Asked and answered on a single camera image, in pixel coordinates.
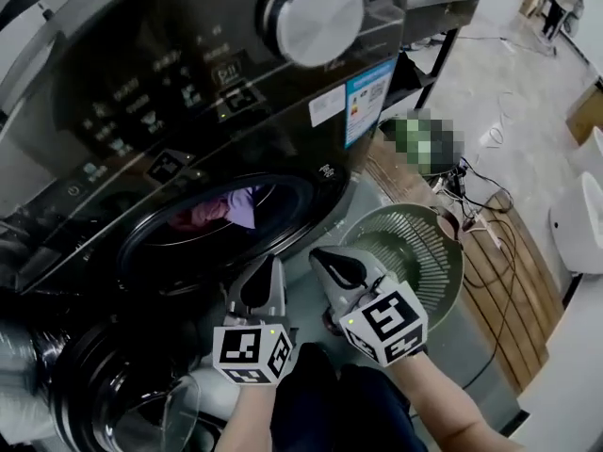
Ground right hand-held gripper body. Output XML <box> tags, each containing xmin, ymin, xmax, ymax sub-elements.
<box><xmin>334</xmin><ymin>274</ymin><xmax>430</xmax><ymax>369</ymax></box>

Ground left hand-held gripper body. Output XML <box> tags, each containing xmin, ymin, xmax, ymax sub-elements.
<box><xmin>212</xmin><ymin>315</ymin><xmax>299</xmax><ymax>386</ymax></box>

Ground pale slotted laundry basket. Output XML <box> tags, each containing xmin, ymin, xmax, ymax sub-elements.
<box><xmin>337</xmin><ymin>202</ymin><xmax>466</xmax><ymax>344</ymax></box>

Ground pink clothes garment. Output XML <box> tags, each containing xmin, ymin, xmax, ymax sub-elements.
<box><xmin>168</xmin><ymin>194</ymin><xmax>237</xmax><ymax>231</ymax></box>

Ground lavender garment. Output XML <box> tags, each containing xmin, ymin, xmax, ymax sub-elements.
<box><xmin>224</xmin><ymin>183</ymin><xmax>266</xmax><ymax>231</ymax></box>

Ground dark grey washing machine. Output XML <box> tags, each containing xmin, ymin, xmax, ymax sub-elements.
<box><xmin>0</xmin><ymin>0</ymin><xmax>410</xmax><ymax>301</ymax></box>

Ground person's right forearm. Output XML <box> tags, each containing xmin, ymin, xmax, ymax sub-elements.
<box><xmin>392</xmin><ymin>349</ymin><xmax>501</xmax><ymax>452</ymax></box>

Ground person's left forearm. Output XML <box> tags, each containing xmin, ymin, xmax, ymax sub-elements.
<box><xmin>220</xmin><ymin>378</ymin><xmax>285</xmax><ymax>452</ymax></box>

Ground person's dark trousers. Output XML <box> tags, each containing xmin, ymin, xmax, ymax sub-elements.
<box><xmin>269</xmin><ymin>340</ymin><xmax>426</xmax><ymax>452</ymax></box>

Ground white power strip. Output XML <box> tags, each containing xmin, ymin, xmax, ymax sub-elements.
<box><xmin>464</xmin><ymin>213</ymin><xmax>504</xmax><ymax>250</ymax></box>

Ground wooden slat platform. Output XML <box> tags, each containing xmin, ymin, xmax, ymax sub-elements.
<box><xmin>364</xmin><ymin>152</ymin><xmax>567</xmax><ymax>396</ymax></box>

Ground round black glass door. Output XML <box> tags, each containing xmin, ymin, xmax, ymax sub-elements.
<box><xmin>50</xmin><ymin>316</ymin><xmax>204</xmax><ymax>452</ymax></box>

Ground white toilet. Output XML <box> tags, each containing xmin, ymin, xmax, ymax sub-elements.
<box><xmin>577</xmin><ymin>124</ymin><xmax>603</xmax><ymax>174</ymax></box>
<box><xmin>547</xmin><ymin>170</ymin><xmax>603</xmax><ymax>276</ymax></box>

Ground brown cardboard box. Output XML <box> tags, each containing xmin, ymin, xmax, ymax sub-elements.
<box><xmin>519</xmin><ymin>0</ymin><xmax>551</xmax><ymax>19</ymax></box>
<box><xmin>563</xmin><ymin>86</ymin><xmax>603</xmax><ymax>146</ymax></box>

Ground black metal table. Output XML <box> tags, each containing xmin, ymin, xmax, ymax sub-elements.
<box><xmin>403</xmin><ymin>0</ymin><xmax>482</xmax><ymax>108</ymax></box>

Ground black cable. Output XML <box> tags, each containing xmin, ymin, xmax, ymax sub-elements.
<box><xmin>432</xmin><ymin>156</ymin><xmax>534</xmax><ymax>391</ymax></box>

